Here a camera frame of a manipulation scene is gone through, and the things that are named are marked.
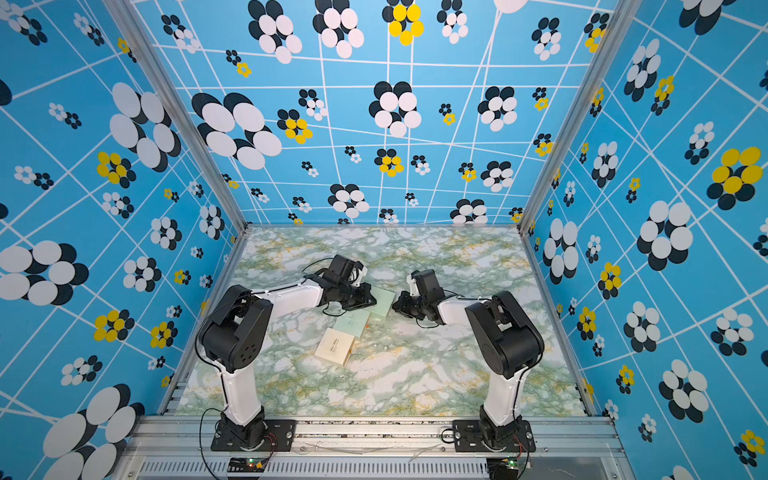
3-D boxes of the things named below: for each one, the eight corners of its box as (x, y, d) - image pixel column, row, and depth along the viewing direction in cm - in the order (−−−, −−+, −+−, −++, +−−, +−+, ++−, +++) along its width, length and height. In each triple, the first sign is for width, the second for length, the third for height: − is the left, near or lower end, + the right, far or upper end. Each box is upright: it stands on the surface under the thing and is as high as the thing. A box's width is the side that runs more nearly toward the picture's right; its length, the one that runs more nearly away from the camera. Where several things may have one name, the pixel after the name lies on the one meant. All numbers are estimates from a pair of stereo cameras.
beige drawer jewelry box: (316, 357, 89) (314, 352, 86) (329, 332, 94) (327, 327, 91) (345, 367, 87) (343, 363, 84) (356, 341, 92) (355, 336, 89)
